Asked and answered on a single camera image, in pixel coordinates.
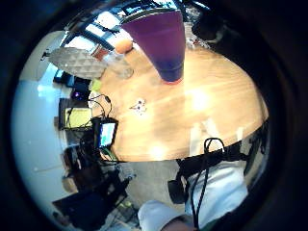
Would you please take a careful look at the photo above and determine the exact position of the purple plastic cup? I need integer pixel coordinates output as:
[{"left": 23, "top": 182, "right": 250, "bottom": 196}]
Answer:
[{"left": 120, "top": 9, "right": 188, "bottom": 85}]

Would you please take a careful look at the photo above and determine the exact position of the small black screen device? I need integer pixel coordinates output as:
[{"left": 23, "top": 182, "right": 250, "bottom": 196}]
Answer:
[{"left": 91, "top": 116, "right": 119, "bottom": 150}]

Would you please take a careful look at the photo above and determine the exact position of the black chair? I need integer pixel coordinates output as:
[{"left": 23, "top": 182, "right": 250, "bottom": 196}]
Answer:
[{"left": 52, "top": 168, "right": 131, "bottom": 229}]

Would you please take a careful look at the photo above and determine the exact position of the thick black cable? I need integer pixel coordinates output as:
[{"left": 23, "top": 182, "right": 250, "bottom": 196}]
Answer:
[{"left": 190, "top": 137, "right": 226, "bottom": 229}]

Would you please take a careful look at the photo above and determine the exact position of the thin black cable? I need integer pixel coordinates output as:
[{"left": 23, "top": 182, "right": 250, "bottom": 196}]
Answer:
[{"left": 88, "top": 93, "right": 114, "bottom": 119}]

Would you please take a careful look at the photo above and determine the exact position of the the person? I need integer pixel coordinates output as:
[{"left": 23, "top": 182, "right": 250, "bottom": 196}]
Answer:
[{"left": 138, "top": 120, "right": 271, "bottom": 231}]

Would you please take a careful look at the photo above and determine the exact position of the yellow-green box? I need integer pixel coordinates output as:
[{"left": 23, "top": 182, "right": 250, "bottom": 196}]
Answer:
[{"left": 63, "top": 107, "right": 94, "bottom": 130}]

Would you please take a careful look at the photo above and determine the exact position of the orange fruit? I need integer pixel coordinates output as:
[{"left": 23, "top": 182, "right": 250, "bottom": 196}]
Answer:
[{"left": 115, "top": 38, "right": 134, "bottom": 55}]

